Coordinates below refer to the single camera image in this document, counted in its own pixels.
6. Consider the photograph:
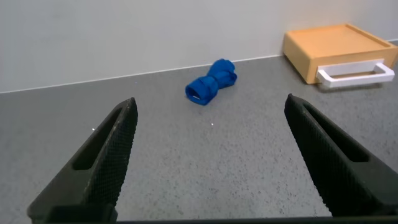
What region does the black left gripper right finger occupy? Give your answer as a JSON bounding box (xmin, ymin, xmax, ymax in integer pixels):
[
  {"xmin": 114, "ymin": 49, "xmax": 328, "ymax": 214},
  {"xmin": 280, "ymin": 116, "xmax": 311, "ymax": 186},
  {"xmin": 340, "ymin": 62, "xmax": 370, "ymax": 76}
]
[{"xmin": 284, "ymin": 93, "xmax": 398, "ymax": 218}]

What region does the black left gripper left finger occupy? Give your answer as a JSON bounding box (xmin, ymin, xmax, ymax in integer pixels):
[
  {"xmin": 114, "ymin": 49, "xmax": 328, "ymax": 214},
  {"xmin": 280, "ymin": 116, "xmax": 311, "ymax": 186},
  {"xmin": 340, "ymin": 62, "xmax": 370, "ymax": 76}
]
[{"xmin": 27, "ymin": 96, "xmax": 139, "ymax": 223}]

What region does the yellow drawer with white handle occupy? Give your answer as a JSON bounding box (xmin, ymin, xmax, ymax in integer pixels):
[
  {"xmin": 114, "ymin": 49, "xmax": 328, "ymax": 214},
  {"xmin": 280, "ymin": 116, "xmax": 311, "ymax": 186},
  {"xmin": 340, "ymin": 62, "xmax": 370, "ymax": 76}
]
[{"xmin": 315, "ymin": 58, "xmax": 396, "ymax": 89}]

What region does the yellow drawer case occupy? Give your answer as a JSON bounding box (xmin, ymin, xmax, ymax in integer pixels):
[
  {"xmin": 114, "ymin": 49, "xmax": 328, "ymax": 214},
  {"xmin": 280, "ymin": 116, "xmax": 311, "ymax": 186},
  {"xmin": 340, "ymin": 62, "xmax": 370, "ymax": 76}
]
[{"xmin": 282, "ymin": 23, "xmax": 398, "ymax": 85}]

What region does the blue rolled cloth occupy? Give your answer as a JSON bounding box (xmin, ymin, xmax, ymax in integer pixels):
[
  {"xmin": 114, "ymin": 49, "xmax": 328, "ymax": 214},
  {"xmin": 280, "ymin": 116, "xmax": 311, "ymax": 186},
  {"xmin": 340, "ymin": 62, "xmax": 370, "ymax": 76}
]
[{"xmin": 185, "ymin": 58, "xmax": 238, "ymax": 106}]

